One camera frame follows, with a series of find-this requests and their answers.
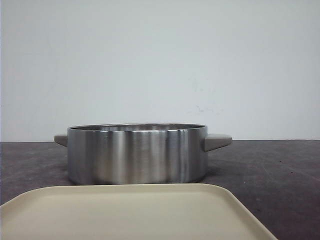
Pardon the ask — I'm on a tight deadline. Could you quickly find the cream plastic tray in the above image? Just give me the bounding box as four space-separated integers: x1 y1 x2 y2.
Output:
0 183 274 240

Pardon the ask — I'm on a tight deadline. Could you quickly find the stainless steel steamer pot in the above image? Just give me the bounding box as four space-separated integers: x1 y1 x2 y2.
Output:
54 123 232 185

